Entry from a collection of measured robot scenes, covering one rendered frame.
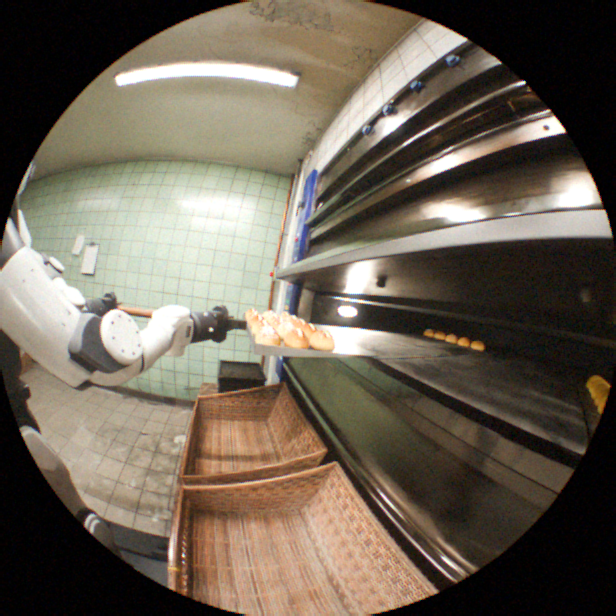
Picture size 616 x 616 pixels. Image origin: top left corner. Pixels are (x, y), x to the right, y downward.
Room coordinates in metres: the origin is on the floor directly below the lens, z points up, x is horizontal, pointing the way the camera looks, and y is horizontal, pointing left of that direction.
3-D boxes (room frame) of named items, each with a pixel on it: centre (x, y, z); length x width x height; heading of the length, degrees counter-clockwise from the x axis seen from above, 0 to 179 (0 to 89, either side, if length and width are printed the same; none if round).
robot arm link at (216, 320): (0.57, 0.29, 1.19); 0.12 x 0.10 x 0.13; 166
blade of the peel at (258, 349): (0.76, 0.04, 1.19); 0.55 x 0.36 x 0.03; 21
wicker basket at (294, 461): (0.70, 0.18, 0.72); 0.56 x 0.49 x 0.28; 21
